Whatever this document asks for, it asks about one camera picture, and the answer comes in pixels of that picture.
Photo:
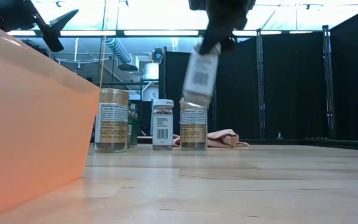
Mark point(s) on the white lid spice jar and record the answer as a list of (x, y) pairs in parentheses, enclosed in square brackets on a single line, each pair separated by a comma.
[(162, 130)]

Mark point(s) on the tan lid spice jar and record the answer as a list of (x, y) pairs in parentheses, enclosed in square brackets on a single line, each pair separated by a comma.
[(112, 124), (193, 133)]

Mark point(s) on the pink folded cloth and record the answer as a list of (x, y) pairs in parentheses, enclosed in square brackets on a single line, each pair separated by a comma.
[(222, 140)]

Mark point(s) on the black metal rack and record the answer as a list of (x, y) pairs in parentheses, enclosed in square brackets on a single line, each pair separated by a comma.
[(146, 118)]

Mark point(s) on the flexible ventilation duct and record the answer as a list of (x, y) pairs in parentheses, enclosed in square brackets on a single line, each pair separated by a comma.
[(118, 49)]

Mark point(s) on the black curtain panel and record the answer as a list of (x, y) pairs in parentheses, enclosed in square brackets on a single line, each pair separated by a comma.
[(176, 87), (294, 87), (238, 93), (356, 87)]

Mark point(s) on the black divider pole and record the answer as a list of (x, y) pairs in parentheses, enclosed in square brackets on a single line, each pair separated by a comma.
[(213, 121), (328, 93), (163, 81), (260, 93)]

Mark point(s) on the orange plastic bin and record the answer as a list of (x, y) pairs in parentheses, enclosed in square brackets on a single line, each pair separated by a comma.
[(26, 124)]

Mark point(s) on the black round mounted device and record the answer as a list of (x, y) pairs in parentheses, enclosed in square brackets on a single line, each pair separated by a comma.
[(158, 56)]

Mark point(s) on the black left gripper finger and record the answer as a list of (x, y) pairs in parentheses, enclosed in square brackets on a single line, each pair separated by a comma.
[(53, 40), (61, 21)]

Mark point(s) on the white cylinder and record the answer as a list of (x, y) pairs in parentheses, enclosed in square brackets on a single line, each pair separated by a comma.
[(151, 71)]

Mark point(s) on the green lid spice jar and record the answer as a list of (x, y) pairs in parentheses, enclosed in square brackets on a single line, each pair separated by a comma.
[(133, 127)]

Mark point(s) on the small white cap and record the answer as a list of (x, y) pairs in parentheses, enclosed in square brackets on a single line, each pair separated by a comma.
[(200, 74)]

